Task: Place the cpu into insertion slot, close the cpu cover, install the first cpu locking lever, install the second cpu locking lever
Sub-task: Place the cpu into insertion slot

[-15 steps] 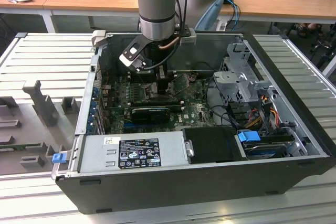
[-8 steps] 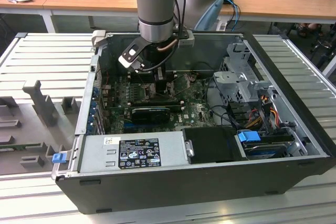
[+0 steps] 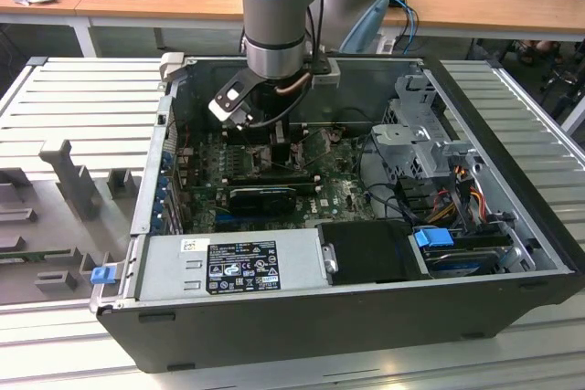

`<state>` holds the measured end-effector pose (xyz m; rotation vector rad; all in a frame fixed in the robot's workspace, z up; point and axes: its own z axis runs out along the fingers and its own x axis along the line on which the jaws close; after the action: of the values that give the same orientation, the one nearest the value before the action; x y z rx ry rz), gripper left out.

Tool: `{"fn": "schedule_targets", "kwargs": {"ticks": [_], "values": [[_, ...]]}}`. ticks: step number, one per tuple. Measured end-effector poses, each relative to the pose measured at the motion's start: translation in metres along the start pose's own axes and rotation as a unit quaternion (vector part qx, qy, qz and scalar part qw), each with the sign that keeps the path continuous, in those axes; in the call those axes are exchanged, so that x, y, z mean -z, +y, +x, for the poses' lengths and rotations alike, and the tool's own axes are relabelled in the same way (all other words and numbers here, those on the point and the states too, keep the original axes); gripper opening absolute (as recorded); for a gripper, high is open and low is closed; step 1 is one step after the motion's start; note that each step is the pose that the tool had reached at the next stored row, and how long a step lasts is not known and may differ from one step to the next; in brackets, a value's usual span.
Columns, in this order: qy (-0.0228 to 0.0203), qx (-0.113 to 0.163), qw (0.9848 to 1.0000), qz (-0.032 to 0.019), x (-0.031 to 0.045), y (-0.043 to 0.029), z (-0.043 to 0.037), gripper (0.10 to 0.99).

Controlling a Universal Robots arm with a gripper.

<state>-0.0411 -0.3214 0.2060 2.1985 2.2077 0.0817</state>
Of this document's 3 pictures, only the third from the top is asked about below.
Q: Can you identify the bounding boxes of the metal locking lever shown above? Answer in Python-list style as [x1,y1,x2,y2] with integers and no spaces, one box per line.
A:
[264,156,298,171]

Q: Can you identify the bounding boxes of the CPU socket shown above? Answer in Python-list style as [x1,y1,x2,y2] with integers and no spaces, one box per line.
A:
[249,142,301,173]

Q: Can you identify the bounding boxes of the black RAM slot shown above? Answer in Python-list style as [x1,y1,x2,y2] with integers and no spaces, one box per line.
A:
[224,178,320,193]
[230,168,314,178]
[228,172,316,181]
[227,175,318,184]

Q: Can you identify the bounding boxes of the black graphics card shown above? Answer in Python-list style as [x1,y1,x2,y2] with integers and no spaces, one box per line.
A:
[227,185,299,216]

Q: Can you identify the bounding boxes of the green motherboard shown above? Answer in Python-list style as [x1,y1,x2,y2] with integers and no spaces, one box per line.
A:
[180,127,389,234]

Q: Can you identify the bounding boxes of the grey case latch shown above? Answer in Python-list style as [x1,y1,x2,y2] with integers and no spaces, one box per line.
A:
[158,51,186,84]

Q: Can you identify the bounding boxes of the pale blue teach pendant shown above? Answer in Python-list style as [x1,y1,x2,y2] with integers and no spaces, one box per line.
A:
[340,0,390,56]

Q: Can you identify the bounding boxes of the grey metal drive cage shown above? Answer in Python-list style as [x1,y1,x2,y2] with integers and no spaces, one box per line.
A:
[368,72,488,193]

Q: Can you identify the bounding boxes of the black power connector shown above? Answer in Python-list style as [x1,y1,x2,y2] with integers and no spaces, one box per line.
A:
[392,176,434,216]

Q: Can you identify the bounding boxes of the black plastic shroud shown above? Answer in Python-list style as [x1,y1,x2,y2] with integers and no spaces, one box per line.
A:
[315,219,433,287]

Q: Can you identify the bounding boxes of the silver power supply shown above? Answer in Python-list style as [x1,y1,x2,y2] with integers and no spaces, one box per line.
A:
[134,227,331,303]

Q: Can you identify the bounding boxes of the grey parts rack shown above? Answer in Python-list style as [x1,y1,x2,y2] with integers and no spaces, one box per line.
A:
[0,138,144,307]

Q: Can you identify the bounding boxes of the hard disk blue carrier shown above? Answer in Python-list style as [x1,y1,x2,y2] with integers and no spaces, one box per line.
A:
[412,227,512,279]

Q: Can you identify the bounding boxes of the black PC case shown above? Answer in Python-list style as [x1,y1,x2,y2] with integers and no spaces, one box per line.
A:
[89,54,584,375]

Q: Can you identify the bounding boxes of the blue case latch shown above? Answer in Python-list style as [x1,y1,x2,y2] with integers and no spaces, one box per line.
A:
[90,265,115,286]

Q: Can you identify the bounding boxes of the green RAM stick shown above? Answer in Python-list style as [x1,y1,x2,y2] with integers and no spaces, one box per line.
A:
[0,248,74,268]

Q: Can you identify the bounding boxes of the person foot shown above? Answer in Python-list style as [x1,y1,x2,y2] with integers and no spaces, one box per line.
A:
[516,39,564,67]

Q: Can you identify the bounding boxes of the brass cable connector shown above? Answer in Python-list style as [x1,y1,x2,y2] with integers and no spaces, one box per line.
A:
[272,75,306,95]

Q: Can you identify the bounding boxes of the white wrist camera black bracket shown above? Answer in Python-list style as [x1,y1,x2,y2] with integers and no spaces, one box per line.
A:
[207,69,257,130]

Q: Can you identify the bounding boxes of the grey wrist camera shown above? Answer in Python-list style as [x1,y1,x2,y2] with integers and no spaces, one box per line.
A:
[312,59,342,89]

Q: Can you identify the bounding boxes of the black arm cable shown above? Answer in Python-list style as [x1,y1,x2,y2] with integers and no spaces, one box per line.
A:
[303,4,320,66]
[308,0,333,74]

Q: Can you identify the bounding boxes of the blue cable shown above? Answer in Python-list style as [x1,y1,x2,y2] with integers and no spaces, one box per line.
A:
[388,0,420,42]

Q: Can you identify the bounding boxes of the yellow wire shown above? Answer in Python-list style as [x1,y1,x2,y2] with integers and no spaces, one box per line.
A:
[427,205,461,225]

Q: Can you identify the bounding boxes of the orange wire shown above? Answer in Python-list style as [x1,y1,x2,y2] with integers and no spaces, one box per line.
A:
[469,188,486,217]

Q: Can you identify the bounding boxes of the wooden desk white frame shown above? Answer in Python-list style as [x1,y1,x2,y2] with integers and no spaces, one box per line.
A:
[0,0,585,60]

